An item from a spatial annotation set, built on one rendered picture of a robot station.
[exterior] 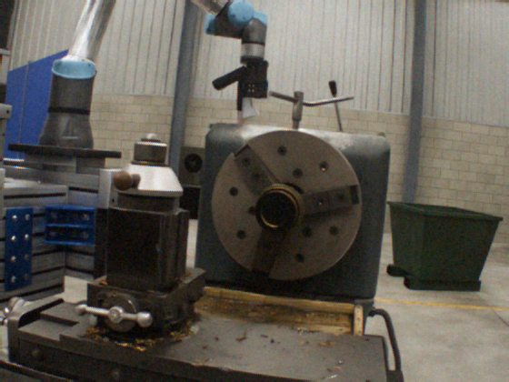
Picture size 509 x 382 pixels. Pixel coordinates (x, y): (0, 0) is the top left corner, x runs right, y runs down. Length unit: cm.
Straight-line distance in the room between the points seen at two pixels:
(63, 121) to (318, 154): 63
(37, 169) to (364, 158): 80
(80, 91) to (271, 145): 52
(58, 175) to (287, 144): 57
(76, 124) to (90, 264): 35
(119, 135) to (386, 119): 570
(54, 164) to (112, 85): 1099
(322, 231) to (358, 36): 1040
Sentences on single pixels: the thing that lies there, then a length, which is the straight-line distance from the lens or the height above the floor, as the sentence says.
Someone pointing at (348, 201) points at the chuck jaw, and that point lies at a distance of 108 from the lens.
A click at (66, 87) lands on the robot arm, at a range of 138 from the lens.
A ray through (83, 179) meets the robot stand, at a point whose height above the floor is 109.
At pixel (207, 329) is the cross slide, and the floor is 97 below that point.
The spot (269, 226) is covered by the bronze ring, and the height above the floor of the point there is 105.
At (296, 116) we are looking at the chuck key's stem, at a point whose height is 127.
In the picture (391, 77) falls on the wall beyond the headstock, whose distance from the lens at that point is 1128.
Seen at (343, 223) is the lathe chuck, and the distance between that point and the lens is 112.
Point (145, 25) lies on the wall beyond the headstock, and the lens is 1236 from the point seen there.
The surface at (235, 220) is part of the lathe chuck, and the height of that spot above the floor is 104.
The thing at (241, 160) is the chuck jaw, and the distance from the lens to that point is 110.
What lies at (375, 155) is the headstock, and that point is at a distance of 128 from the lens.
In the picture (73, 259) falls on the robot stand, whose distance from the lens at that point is 134.
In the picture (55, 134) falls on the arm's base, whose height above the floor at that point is 119.
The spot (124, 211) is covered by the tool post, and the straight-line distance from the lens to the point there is 57.
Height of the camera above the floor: 116
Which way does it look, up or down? 3 degrees down
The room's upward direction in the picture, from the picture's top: 5 degrees clockwise
